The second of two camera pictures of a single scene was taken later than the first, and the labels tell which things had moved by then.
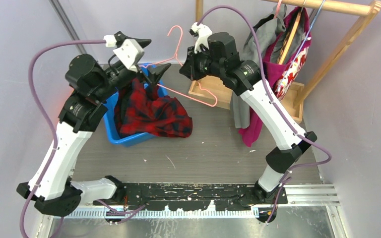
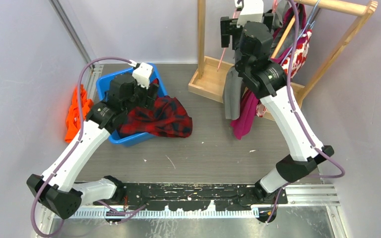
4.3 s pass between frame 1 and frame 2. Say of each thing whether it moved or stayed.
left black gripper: moved
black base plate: stayed
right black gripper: moved
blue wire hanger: moved
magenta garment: moved
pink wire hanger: moved
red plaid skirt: stayed
